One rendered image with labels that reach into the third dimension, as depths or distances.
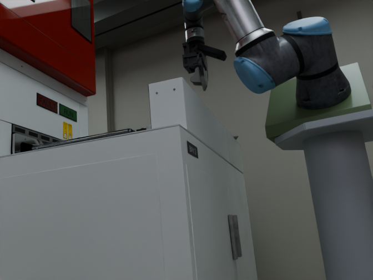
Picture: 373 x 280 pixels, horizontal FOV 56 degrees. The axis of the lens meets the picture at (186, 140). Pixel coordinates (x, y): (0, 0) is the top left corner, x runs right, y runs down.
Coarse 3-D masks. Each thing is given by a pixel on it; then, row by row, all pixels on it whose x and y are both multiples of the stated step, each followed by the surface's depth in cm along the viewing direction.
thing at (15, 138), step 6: (12, 138) 115; (18, 138) 116; (24, 138) 119; (30, 138) 121; (12, 144) 114; (18, 144) 116; (30, 144) 122; (36, 144) 124; (12, 150) 114; (18, 150) 115
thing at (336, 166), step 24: (336, 120) 86; (360, 120) 84; (288, 144) 104; (312, 144) 96; (336, 144) 92; (360, 144) 93; (312, 168) 96; (336, 168) 91; (360, 168) 91; (312, 192) 97; (336, 192) 90; (360, 192) 89; (336, 216) 89; (360, 216) 87; (336, 240) 89; (360, 240) 86; (336, 264) 88; (360, 264) 85
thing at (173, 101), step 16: (176, 80) 89; (160, 96) 90; (176, 96) 88; (192, 96) 96; (160, 112) 89; (176, 112) 88; (192, 112) 93; (208, 112) 113; (192, 128) 90; (208, 128) 109; (224, 128) 138; (208, 144) 105; (224, 144) 132
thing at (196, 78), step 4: (196, 68) 136; (196, 72) 136; (204, 72) 135; (192, 76) 136; (196, 76) 135; (200, 76) 134; (204, 76) 134; (192, 80) 136; (196, 80) 135; (200, 80) 134; (204, 80) 134; (204, 84) 134; (204, 88) 135
